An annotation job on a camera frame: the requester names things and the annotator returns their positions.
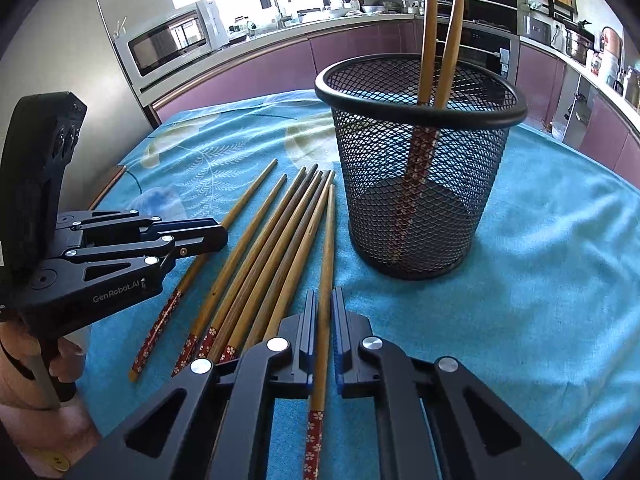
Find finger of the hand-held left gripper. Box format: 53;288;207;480
62;225;230;321
57;209;221;242

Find pink kitchen appliance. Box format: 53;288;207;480
597;26;626;86

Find silver toaster oven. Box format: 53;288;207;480
522;12;563;46

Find grey refrigerator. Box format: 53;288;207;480
90;0;171;126

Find steel cooking pot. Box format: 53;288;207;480
565;27;593;64

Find black mesh basket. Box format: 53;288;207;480
315;53;528;281

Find black built-in oven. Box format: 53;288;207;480
430;0;521;86

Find silver microwave oven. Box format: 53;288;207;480
114;0;226;81

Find purple kitchen cabinets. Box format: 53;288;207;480
150;17;640;191

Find person's left hand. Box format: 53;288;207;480
0;332;103;461

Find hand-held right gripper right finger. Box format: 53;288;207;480
331;286;583;480

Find yellow button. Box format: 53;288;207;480
40;450;71;474

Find red-tipped wooden chopstick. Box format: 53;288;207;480
395;0;468;261
392;0;441;263
302;185;337;480

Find blue floral tablecloth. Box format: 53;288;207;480
75;89;640;476

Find bunch of wooden chopsticks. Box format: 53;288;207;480
129;159;333;383

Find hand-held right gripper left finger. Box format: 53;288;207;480
65;289;321;480

